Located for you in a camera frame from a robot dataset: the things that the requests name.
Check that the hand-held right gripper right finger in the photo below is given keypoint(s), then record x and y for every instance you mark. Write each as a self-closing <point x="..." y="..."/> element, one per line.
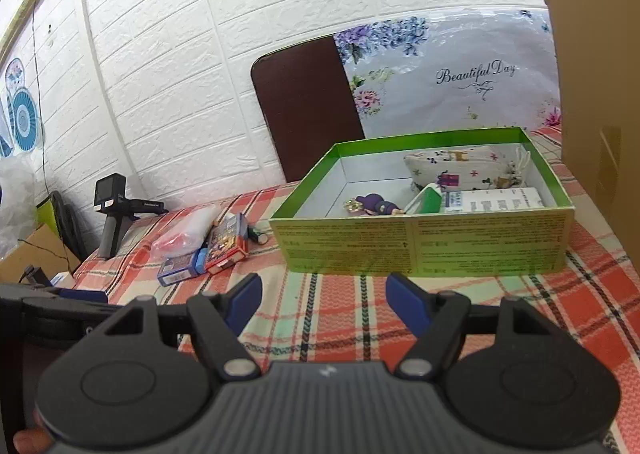
<point x="407" y="301"/>

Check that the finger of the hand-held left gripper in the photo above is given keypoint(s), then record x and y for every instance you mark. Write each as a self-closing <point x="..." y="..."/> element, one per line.
<point x="80" y="296"/>

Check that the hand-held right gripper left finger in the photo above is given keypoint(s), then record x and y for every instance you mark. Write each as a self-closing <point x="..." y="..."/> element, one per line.
<point x="246" y="295"/>

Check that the red card box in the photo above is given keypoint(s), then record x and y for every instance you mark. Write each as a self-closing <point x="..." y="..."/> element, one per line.
<point x="225" y="244"/>

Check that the small blue container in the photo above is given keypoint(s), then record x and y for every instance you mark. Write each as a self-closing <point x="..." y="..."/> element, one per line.
<point x="202" y="261"/>

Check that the green cardboard box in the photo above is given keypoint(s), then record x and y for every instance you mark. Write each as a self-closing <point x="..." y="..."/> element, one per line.
<point x="400" y="244"/>

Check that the small dark bottle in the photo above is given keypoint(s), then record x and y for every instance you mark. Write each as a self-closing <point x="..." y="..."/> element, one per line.
<point x="260" y="235"/>

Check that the blue card box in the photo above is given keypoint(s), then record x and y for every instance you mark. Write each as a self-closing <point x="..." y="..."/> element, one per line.
<point x="177" y="271"/>

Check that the pink mask packet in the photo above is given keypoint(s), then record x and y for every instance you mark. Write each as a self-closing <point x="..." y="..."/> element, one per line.
<point x="180" y="236"/>

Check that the person's left hand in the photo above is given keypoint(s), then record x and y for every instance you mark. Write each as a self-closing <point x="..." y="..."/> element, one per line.
<point x="31" y="440"/>

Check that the flat cardboard sheet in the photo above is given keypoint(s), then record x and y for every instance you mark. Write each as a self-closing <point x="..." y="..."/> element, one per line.
<point x="35" y="254"/>

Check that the black round object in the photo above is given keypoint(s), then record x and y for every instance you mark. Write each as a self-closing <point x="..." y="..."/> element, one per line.
<point x="70" y="229"/>

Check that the idle hand-held gripper device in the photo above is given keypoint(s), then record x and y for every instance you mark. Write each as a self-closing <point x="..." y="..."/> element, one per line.
<point x="107" y="234"/>

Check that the plaid bed sheet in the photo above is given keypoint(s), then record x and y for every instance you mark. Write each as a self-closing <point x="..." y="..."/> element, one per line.
<point x="340" y="314"/>

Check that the green board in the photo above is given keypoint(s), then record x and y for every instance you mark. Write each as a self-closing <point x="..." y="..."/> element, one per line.
<point x="46" y="214"/>

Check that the small green white box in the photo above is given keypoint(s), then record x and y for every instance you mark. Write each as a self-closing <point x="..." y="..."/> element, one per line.
<point x="425" y="199"/>

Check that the clear plastic bag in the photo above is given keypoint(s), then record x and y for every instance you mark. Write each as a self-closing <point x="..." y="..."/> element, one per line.
<point x="15" y="204"/>

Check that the white medicine box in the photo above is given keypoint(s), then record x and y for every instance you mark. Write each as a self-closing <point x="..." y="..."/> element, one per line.
<point x="495" y="200"/>

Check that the floral fabric pouch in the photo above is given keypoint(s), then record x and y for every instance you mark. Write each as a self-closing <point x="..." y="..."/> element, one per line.
<point x="465" y="164"/>

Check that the large blue paper fan decoration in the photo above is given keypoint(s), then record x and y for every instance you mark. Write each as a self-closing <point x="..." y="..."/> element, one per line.
<point x="25" y="119"/>

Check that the dark brown chair back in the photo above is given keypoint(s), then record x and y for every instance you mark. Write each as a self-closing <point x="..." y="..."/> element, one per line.
<point x="305" y="104"/>

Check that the floral plastic sheet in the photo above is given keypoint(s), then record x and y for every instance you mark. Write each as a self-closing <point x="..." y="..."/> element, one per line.
<point x="440" y="99"/>

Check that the small blue paper fan decoration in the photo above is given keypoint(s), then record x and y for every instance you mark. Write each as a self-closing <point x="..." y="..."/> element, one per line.
<point x="14" y="74"/>

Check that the large brown cardboard box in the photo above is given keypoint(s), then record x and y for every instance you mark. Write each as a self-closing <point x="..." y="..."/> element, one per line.
<point x="600" y="59"/>

